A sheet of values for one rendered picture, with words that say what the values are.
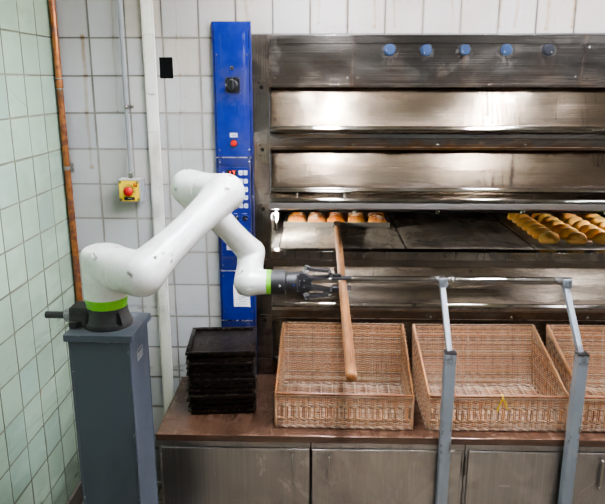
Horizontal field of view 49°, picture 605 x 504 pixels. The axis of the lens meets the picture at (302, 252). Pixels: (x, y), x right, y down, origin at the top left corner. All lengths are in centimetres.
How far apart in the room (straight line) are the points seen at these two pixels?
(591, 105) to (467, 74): 54
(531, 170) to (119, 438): 197
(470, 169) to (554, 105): 43
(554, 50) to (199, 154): 154
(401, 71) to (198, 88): 85
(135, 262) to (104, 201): 119
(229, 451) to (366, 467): 54
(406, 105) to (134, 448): 173
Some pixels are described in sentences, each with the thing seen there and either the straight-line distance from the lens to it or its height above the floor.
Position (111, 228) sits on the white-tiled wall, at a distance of 306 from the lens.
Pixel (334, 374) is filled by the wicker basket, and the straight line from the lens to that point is 305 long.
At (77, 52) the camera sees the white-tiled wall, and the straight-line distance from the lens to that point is 302.
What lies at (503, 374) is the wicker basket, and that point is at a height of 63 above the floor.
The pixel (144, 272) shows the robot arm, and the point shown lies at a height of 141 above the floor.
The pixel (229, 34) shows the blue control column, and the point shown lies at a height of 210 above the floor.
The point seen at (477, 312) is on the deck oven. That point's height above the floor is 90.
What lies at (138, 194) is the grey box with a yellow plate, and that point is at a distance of 292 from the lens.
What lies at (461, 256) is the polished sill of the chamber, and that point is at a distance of 301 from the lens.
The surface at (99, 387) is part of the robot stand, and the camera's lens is 210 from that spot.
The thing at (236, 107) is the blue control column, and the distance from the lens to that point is 284.
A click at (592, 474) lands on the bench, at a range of 295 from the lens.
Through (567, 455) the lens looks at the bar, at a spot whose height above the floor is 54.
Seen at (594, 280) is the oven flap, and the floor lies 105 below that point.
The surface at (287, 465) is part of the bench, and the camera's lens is 274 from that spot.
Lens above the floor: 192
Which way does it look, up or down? 15 degrees down
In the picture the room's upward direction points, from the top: straight up
